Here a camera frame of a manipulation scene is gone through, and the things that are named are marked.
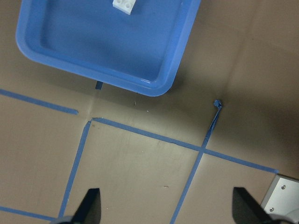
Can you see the blue plastic tray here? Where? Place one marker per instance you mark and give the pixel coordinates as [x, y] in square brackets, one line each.
[139, 52]

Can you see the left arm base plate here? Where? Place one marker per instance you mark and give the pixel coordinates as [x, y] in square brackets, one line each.
[282, 197]

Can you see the white block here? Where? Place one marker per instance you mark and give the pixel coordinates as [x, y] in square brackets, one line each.
[125, 6]

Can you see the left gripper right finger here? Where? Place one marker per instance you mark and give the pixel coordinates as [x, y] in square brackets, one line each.
[246, 210]

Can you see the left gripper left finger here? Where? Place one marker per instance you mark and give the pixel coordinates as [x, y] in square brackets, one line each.
[88, 212]

